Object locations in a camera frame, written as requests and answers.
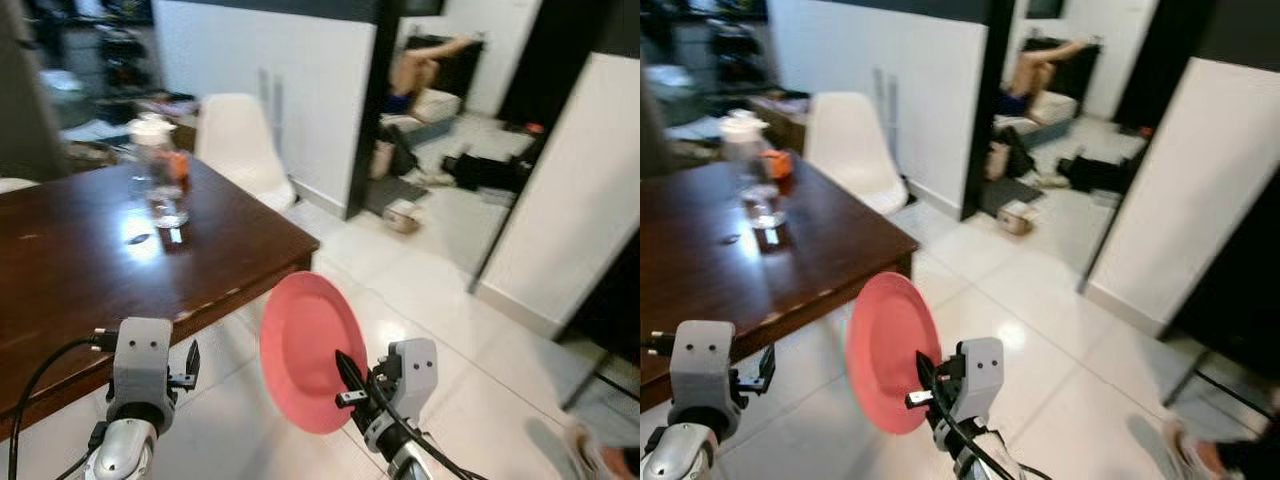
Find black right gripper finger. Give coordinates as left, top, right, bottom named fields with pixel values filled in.
left=333, top=350, right=367, bottom=396
left=915, top=351, right=946, bottom=399

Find pink round plate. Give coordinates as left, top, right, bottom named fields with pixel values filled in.
left=259, top=271, right=369, bottom=435
left=845, top=272, right=942, bottom=436

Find round beige container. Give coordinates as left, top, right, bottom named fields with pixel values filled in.
left=383, top=198, right=421, bottom=236
left=997, top=200, right=1036, bottom=237

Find person foot in sandal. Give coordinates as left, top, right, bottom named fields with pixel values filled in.
left=560, top=420, right=641, bottom=480
left=1165, top=415, right=1280, bottom=480

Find small orange object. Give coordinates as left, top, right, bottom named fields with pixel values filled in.
left=760, top=148, right=796, bottom=198
left=165, top=150, right=192, bottom=196

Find white plastic chair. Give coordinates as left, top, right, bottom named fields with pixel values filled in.
left=195, top=93, right=298, bottom=213
left=805, top=92, right=909, bottom=216

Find upright black bag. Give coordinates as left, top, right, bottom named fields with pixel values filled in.
left=990, top=128, right=1036, bottom=181
left=385, top=125, right=421, bottom=181

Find clear pitcher white lid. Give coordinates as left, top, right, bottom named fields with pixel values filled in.
left=720, top=110, right=786, bottom=231
left=128, top=113, right=191, bottom=229

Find flat black bag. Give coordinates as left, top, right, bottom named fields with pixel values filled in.
left=1058, top=152, right=1146, bottom=196
left=440, top=150, right=536, bottom=193

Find tall white panel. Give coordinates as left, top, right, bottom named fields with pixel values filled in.
left=1085, top=57, right=1280, bottom=336
left=470, top=52, right=641, bottom=339

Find white seat cushion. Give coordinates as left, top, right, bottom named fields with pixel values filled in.
left=1030, top=90, right=1081, bottom=126
left=410, top=88, right=463, bottom=126

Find white cabinet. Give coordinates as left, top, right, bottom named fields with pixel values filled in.
left=152, top=0, right=379, bottom=219
left=765, top=0, right=991, bottom=221

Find seated person bare legs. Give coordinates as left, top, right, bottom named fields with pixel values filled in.
left=1000, top=38, right=1091, bottom=116
left=385, top=35, right=476, bottom=116

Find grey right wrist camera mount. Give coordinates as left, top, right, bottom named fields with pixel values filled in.
left=385, top=338, right=439, bottom=421
left=958, top=337, right=1004, bottom=421

